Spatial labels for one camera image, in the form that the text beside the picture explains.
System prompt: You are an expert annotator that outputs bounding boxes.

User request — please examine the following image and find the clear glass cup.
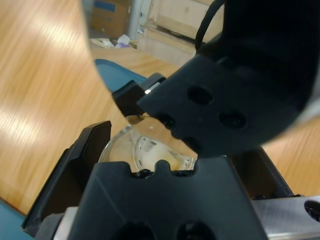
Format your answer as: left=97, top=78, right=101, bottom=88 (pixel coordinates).
left=98, top=116, right=198, bottom=176

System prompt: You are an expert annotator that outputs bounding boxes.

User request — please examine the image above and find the white capsule coffee machine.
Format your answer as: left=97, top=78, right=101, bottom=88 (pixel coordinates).
left=82, top=0, right=320, bottom=161

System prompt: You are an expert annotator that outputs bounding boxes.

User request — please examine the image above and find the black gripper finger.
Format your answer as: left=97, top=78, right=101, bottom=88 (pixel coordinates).
left=21, top=120, right=112, bottom=232
left=231, top=147, right=295, bottom=200

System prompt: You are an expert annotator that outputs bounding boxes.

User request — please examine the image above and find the teal plastic tray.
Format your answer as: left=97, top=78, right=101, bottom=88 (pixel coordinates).
left=0, top=196, right=27, bottom=240

